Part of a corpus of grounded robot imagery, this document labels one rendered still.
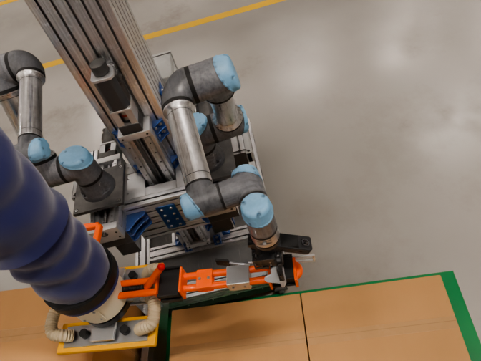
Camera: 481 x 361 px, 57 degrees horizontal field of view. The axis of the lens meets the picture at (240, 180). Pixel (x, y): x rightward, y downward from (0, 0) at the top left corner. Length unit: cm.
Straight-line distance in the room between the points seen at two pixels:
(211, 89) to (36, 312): 113
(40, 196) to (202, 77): 56
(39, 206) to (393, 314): 144
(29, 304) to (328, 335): 121
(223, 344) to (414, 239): 133
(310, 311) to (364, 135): 163
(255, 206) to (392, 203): 194
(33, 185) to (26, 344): 94
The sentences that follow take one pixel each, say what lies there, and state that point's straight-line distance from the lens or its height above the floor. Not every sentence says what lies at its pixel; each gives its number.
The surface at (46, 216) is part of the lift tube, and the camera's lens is 112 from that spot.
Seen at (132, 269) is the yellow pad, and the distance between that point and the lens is 164.
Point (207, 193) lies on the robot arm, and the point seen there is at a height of 153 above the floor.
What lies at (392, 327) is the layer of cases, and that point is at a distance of 197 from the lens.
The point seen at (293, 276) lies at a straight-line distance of 131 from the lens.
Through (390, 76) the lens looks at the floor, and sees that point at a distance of 372.
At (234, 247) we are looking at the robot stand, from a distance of 259.
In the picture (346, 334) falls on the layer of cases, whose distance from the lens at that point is 196.
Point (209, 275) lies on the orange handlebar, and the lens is 138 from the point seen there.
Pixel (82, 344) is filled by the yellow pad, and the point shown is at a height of 110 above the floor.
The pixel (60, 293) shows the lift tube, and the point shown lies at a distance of 131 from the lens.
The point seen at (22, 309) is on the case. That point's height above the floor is 95.
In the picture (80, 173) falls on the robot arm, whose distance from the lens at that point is 187.
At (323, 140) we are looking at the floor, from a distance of 325.
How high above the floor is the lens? 240
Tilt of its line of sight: 50 degrees down
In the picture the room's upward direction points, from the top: 20 degrees counter-clockwise
